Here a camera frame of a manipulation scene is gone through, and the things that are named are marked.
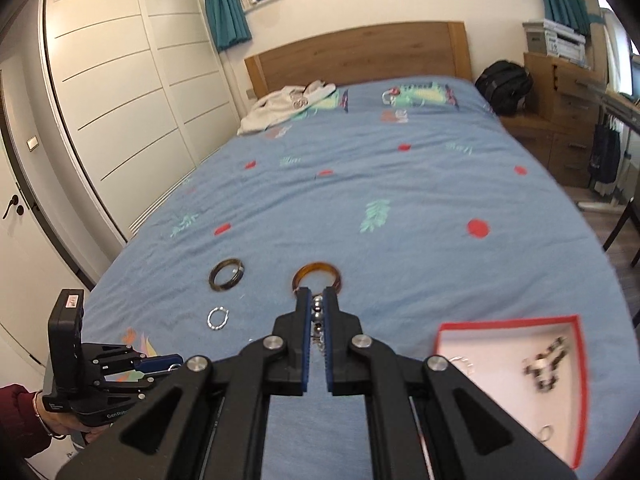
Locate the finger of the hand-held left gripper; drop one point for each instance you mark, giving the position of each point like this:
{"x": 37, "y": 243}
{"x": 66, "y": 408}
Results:
{"x": 160, "y": 362}
{"x": 135, "y": 384}

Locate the white wardrobe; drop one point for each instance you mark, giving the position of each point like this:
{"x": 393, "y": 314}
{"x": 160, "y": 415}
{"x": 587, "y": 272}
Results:
{"x": 125, "y": 85}

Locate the white garment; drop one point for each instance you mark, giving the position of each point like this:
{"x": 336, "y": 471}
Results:
{"x": 272, "y": 107}

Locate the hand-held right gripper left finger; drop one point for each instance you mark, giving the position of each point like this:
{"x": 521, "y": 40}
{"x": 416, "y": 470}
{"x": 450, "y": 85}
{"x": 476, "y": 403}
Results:
{"x": 301, "y": 345}

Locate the grey chair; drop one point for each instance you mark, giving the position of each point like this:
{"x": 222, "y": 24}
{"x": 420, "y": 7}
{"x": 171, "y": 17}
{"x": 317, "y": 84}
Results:
{"x": 620, "y": 225}

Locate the dark hanging bag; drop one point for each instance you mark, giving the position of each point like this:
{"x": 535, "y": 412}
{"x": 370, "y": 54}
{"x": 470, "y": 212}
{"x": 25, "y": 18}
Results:
{"x": 605, "y": 150}

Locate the white light switch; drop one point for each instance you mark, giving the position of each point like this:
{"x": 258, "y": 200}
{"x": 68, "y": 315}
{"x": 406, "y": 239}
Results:
{"x": 33, "y": 143}

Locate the silver wrist bangle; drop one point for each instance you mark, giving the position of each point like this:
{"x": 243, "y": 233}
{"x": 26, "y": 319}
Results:
{"x": 39, "y": 410}

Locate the person's left forearm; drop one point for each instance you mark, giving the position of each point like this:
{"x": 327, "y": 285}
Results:
{"x": 20, "y": 420}

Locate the wooden dresser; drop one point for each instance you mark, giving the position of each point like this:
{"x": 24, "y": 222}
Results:
{"x": 565, "y": 110}

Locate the white printer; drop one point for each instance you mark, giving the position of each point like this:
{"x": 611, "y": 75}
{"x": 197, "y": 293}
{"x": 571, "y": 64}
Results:
{"x": 555, "y": 40}

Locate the red box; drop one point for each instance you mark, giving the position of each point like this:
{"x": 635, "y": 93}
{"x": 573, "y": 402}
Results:
{"x": 500, "y": 400}

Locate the black backpack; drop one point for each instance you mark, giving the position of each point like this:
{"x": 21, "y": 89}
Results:
{"x": 502, "y": 85}

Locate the dark mottled bangle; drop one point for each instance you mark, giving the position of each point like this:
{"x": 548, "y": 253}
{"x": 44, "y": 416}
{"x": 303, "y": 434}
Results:
{"x": 216, "y": 287}

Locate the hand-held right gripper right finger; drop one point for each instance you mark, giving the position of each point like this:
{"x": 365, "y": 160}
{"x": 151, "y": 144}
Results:
{"x": 330, "y": 350}

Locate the white door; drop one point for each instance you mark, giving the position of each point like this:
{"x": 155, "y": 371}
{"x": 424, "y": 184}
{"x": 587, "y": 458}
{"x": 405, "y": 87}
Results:
{"x": 25, "y": 260}

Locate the amber bangle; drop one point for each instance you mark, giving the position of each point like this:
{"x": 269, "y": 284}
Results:
{"x": 320, "y": 264}

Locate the person's left hand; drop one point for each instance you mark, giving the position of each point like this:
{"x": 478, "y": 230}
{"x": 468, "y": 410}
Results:
{"x": 65, "y": 425}

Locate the window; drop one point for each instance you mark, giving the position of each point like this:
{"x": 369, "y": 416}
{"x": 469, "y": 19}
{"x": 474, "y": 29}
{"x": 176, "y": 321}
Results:
{"x": 625, "y": 50}

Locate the wooden headboard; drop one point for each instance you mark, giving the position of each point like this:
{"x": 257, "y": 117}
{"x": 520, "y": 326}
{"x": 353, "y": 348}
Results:
{"x": 360, "y": 55}

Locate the grey desk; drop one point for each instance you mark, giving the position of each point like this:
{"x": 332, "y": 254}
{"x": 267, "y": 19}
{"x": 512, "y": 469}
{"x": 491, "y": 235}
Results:
{"x": 620, "y": 107}

